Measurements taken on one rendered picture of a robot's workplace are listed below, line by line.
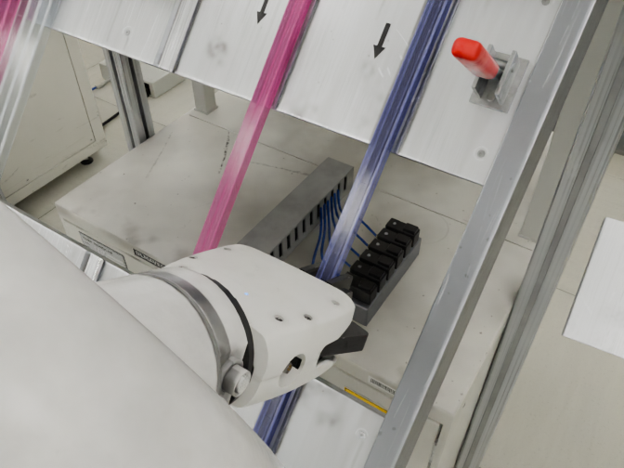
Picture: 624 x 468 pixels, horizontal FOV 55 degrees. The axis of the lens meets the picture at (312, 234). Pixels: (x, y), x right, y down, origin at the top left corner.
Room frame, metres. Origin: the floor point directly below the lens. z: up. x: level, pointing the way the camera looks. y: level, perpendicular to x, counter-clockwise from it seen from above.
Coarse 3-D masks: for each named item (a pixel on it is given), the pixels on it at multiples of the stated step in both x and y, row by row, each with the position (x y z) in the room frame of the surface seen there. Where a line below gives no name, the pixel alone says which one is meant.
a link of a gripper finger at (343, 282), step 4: (340, 276) 0.30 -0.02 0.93; (344, 276) 0.30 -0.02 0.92; (348, 276) 0.30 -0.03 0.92; (352, 276) 0.31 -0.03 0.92; (328, 280) 0.28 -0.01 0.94; (332, 280) 0.29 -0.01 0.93; (336, 280) 0.29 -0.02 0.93; (340, 280) 0.29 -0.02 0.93; (344, 280) 0.30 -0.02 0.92; (348, 280) 0.30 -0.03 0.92; (332, 284) 0.28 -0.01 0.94; (336, 284) 0.29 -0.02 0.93; (340, 284) 0.29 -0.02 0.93; (344, 284) 0.30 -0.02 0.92; (348, 284) 0.30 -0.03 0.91; (340, 288) 0.29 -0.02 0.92; (344, 288) 0.29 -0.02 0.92; (348, 288) 0.30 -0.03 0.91; (344, 292) 0.29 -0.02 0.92; (348, 292) 0.29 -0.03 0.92; (352, 292) 0.29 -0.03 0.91
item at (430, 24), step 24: (432, 0) 0.42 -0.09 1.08; (432, 24) 0.41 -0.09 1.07; (432, 48) 0.40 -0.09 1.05; (408, 72) 0.39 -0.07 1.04; (408, 96) 0.38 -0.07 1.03; (384, 120) 0.37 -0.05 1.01; (384, 144) 0.36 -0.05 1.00; (360, 168) 0.35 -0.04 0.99; (360, 192) 0.34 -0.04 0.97; (360, 216) 0.33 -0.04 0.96; (336, 240) 0.31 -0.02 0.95; (336, 264) 0.30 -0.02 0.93; (264, 408) 0.24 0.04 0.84; (264, 432) 0.22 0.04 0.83
